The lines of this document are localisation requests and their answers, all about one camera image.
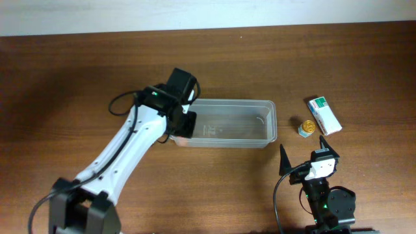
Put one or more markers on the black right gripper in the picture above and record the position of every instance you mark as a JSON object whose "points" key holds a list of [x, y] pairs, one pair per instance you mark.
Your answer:
{"points": [[298, 175]]}

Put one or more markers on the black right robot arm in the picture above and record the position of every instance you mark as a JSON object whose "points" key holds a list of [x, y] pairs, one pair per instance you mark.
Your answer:
{"points": [[332, 207]]}

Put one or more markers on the small jar with gold lid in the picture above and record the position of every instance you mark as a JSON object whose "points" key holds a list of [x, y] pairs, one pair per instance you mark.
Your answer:
{"points": [[307, 128]]}

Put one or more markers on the clear plastic container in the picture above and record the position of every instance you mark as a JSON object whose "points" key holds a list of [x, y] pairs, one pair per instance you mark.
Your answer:
{"points": [[232, 123]]}

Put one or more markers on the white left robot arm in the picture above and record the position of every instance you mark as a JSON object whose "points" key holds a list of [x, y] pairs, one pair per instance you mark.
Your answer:
{"points": [[88, 203]]}

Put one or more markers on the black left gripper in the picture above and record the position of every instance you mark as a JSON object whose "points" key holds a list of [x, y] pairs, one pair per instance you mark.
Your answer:
{"points": [[188, 130]]}

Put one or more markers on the white medicine box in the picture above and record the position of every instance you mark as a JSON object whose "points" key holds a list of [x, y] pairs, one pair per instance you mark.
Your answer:
{"points": [[324, 116]]}

